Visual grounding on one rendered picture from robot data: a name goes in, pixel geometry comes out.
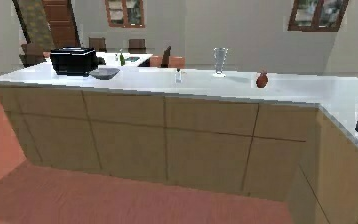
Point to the dark brown armchair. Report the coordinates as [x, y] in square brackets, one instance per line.
[32, 54]

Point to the brown wooden door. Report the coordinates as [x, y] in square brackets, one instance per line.
[61, 22]

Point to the wooden kitchen counter white top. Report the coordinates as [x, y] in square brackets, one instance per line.
[173, 133]

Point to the small clear shaker bottle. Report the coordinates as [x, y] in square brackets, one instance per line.
[178, 76]

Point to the dark brown dining chair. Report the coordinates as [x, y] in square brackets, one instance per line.
[166, 57]
[137, 45]
[97, 43]

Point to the clear glass vase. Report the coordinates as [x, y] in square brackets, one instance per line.
[220, 61]

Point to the orange brown cushioned seat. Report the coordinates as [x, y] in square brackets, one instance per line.
[177, 62]

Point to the brown framed window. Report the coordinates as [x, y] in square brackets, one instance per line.
[125, 12]
[317, 15]

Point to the grey shallow bowl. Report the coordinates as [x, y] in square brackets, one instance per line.
[104, 73]

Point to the red brown round pot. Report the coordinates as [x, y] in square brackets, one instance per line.
[262, 80]

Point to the black toaster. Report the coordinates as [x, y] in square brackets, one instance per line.
[73, 61]

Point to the white dining table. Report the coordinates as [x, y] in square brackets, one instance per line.
[130, 59]

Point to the green bottle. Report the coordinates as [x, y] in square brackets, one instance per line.
[122, 59]

